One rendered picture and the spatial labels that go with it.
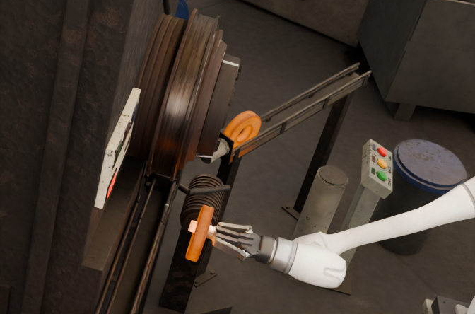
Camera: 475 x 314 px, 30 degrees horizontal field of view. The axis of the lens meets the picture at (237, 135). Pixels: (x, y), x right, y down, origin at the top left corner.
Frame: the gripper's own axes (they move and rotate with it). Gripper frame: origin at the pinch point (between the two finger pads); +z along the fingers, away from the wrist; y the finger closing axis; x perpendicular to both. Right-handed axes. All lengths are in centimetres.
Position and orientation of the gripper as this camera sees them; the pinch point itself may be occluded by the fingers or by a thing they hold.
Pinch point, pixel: (201, 228)
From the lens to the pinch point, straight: 244.8
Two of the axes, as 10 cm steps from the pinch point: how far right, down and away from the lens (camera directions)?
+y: 1.4, -5.8, 8.1
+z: -9.5, -3.1, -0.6
